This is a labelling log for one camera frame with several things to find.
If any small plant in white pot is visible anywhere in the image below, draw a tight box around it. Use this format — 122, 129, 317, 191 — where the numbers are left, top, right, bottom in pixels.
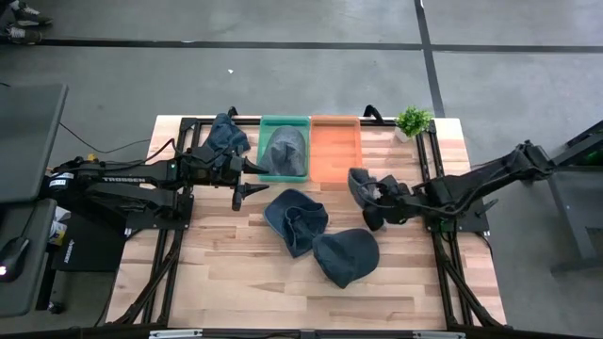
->
394, 106, 433, 143

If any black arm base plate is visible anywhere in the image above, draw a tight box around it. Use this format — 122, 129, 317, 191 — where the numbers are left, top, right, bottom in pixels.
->
422, 195, 491, 235
125, 192, 195, 232

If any grey and blue hat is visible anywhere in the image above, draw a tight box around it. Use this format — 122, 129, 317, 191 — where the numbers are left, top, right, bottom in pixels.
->
347, 167, 381, 211

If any black Trossen control box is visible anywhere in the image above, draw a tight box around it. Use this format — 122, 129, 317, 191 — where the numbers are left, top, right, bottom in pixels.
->
50, 214, 128, 273

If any person's dark shoe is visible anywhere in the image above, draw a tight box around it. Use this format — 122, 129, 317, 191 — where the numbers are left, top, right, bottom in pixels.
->
9, 1, 54, 25
0, 24, 44, 48

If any silver crossbar bracket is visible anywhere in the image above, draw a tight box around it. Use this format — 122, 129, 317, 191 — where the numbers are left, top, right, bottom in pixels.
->
149, 329, 204, 339
413, 331, 466, 339

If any white and yellow packet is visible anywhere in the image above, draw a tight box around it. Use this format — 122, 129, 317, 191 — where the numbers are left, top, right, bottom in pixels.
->
46, 206, 70, 247

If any grey bucket hat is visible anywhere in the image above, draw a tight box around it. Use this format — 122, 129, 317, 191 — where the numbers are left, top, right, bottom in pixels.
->
258, 125, 308, 178

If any black clamp lever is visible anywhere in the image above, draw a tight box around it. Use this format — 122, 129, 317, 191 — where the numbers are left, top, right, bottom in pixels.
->
474, 198, 499, 218

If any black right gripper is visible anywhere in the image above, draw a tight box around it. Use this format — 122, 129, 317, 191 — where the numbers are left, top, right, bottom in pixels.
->
361, 175, 425, 233

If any grey side desk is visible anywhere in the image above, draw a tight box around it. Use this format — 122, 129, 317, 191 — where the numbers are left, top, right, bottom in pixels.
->
0, 197, 58, 319

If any black front crossbar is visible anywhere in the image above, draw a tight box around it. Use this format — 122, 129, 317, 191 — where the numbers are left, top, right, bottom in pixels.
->
0, 323, 603, 339

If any orange translucent plastic bin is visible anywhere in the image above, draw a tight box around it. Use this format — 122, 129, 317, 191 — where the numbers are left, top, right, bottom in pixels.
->
309, 115, 364, 184

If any grey metal table frame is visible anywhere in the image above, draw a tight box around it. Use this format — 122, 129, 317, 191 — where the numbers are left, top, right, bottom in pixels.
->
519, 120, 603, 275

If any blue denim bucket hat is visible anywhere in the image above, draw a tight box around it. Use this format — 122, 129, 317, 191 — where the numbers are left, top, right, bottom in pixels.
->
203, 112, 252, 164

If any black aluminium table frame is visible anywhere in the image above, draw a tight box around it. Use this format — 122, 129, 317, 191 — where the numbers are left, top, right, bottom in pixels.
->
106, 106, 508, 331

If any dark grey desk panel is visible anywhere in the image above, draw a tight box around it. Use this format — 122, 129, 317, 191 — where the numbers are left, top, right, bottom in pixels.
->
0, 83, 69, 204

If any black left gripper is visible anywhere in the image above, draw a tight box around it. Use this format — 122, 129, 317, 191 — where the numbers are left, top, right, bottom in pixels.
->
181, 144, 270, 212

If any black floor cable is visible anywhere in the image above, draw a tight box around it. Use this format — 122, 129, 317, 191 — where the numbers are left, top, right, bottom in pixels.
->
58, 121, 152, 155

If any black computer mouse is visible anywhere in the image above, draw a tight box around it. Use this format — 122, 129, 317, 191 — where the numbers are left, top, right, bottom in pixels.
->
0, 236, 31, 283

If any green translucent plastic bin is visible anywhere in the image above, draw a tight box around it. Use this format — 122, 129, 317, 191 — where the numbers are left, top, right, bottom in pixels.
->
256, 115, 312, 184

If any dark blue bucket hat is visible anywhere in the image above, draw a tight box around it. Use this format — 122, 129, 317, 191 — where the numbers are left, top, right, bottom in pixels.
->
312, 228, 381, 289

